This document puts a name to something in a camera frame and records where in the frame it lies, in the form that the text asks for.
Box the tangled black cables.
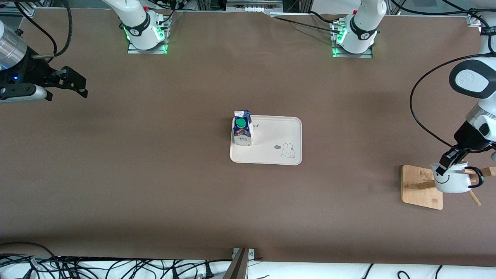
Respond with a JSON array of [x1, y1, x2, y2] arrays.
[[0, 242, 233, 279]]

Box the small metal corner bracket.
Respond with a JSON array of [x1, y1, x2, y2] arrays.
[[232, 248, 255, 261]]

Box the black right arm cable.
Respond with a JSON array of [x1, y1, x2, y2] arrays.
[[15, 0, 73, 59]]

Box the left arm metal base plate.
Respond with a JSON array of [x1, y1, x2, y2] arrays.
[[332, 46, 374, 59]]

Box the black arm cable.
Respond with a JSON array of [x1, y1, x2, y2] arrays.
[[15, 0, 73, 59], [410, 53, 496, 145]]

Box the wooden mug stand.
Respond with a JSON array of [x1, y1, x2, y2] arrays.
[[401, 165, 496, 210]]

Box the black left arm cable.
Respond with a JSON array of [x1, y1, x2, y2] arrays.
[[410, 53, 496, 145]]

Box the aluminium corner profile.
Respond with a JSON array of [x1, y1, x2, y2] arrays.
[[0, 2, 36, 17], [467, 8, 485, 28]]

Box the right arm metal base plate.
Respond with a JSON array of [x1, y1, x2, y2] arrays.
[[127, 38, 168, 54]]

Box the cream rabbit print tray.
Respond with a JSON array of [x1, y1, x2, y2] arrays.
[[230, 115, 302, 166]]

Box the white smiley face cup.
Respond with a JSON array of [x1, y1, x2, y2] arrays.
[[431, 161, 485, 194]]

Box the blue white milk carton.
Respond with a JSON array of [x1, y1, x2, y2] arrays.
[[231, 110, 253, 147]]

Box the aluminium profile post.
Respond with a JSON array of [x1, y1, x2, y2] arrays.
[[223, 248, 249, 279]]

